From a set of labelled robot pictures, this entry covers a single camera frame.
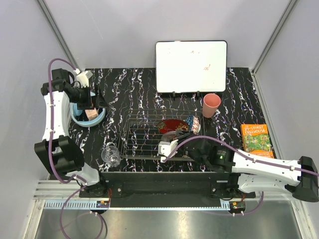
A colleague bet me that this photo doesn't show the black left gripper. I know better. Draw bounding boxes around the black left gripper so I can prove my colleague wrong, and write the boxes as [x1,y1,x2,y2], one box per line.
[69,83,108,110]

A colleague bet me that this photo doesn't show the blue geometric patterned bowl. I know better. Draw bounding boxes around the blue geometric patterned bowl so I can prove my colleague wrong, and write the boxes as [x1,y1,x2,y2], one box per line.
[186,115,201,134]

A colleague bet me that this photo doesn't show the clear glass bowl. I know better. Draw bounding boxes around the clear glass bowl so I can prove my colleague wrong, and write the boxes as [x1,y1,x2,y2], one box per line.
[161,129,188,142]

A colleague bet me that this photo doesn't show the red floral plate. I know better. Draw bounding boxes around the red floral plate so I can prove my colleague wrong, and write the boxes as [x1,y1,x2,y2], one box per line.
[157,119,189,134]

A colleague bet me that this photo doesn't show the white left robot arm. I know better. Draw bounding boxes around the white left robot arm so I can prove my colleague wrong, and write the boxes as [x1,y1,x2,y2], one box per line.
[34,68,109,197]

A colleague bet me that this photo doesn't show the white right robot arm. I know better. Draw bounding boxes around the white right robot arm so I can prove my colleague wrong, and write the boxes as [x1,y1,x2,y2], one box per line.
[158,130,319,203]

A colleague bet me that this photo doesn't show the light blue headphones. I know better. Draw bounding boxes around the light blue headphones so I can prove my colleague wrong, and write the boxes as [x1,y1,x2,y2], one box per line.
[70,103,107,127]

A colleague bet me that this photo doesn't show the orange treehouse book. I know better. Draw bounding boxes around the orange treehouse book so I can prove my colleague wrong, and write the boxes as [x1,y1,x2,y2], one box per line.
[241,124,274,158]

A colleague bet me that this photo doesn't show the clear faceted glass tumbler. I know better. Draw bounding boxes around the clear faceted glass tumbler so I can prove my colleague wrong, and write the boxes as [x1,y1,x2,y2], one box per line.
[101,145,122,167]

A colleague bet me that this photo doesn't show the pink plastic cup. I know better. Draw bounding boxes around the pink plastic cup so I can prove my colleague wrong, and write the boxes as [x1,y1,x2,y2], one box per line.
[202,93,221,118]

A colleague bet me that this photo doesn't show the white dry-erase board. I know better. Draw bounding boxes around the white dry-erase board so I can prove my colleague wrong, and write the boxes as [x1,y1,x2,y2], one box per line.
[156,40,227,93]

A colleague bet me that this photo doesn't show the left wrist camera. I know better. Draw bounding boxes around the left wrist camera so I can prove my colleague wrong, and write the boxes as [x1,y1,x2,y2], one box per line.
[51,68,75,84]

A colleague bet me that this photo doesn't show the black wire dish rack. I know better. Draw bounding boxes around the black wire dish rack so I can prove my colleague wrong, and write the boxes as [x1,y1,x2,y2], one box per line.
[119,109,205,160]

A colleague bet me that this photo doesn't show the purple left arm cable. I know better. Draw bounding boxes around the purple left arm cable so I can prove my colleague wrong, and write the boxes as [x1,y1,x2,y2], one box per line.
[47,58,108,239]

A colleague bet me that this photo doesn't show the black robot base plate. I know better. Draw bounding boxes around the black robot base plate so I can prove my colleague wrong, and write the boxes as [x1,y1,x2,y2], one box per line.
[79,171,257,209]

